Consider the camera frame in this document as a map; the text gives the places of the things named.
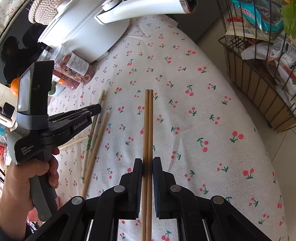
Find cherry print tablecloth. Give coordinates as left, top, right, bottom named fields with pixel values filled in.
left=48, top=16, right=288, bottom=240

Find black microwave oven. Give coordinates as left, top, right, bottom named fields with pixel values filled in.
left=1, top=1, right=46, bottom=86

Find floral cloth cover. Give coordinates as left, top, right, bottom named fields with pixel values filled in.
left=0, top=0, right=25, bottom=33

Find jar of dried rings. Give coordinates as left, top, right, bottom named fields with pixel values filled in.
left=50, top=45, right=95, bottom=85

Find jar of red dried fruit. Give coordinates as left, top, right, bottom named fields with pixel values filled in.
left=53, top=69, right=80, bottom=90

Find black wire rack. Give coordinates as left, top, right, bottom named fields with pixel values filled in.
left=217, top=1, right=295, bottom=133

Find white bowl with green knob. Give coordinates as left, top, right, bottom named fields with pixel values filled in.
left=48, top=79, right=65, bottom=97

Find person's left hand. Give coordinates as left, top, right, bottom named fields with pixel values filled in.
left=1, top=148, right=60, bottom=240

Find light bamboo chopstick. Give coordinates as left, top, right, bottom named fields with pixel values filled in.
left=81, top=113, right=109, bottom=199
left=58, top=136, right=88, bottom=150

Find green leafy cabbage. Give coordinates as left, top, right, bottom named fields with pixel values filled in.
left=280, top=0, right=296, bottom=39

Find grey refrigerator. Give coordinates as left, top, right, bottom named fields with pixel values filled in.
left=167, top=0, right=220, bottom=42

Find wrapped disposable chopsticks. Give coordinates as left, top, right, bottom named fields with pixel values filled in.
left=81, top=89, right=106, bottom=180

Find brown wooden chopstick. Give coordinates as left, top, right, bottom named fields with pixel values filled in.
left=146, top=89, right=154, bottom=241
left=141, top=89, right=149, bottom=241

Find woven rope basket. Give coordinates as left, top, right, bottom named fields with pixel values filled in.
left=28, top=0, right=63, bottom=26

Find cream air fryer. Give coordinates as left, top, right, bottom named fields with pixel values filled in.
left=1, top=84, right=18, bottom=128

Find orange pumpkin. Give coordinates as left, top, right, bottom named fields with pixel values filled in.
left=10, top=77, right=20, bottom=97

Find white electric cooking pot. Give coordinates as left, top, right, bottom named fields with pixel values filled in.
left=38, top=0, right=198, bottom=63

